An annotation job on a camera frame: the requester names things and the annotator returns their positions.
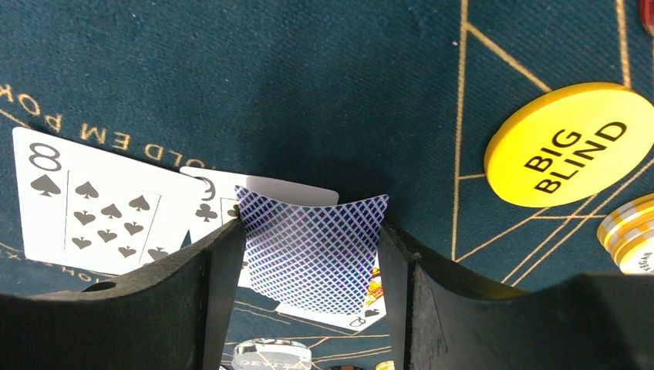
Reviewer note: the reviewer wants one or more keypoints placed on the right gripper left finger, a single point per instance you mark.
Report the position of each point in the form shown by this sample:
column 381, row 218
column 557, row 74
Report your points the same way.
column 173, row 313

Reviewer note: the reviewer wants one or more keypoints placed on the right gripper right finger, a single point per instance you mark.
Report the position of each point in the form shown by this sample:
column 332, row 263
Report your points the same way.
column 444, row 316

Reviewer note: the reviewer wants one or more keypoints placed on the queen of spades card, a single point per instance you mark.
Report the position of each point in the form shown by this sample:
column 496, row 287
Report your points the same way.
column 373, row 308

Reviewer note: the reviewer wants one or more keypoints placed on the clear dealer button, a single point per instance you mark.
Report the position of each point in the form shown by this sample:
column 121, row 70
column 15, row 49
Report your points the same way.
column 271, row 353

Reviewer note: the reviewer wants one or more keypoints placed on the nine of clubs card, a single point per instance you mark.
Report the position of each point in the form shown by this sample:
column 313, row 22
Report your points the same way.
column 219, row 203

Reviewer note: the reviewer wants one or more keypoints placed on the face-down blue card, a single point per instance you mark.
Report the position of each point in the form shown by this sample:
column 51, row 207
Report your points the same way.
column 313, row 258

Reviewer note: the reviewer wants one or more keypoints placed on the eight of spades card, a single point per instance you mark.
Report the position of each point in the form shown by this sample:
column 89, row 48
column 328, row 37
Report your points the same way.
column 88, row 208

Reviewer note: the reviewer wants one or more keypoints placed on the yellow chips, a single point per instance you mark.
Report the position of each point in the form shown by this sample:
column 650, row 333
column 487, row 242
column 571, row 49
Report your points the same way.
column 627, row 235
column 385, row 365

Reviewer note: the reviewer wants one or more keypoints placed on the yellow big blind button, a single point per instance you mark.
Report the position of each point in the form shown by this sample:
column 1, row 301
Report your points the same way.
column 569, row 144

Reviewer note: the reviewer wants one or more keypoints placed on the red chips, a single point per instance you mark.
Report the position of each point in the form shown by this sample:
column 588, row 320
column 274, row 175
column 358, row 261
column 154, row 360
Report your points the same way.
column 646, row 13

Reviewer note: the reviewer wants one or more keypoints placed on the brown chips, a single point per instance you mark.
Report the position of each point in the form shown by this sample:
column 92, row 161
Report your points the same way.
column 344, row 367

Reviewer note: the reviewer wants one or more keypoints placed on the round blue poker mat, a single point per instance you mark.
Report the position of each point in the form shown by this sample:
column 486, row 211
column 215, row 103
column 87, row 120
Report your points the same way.
column 361, row 97

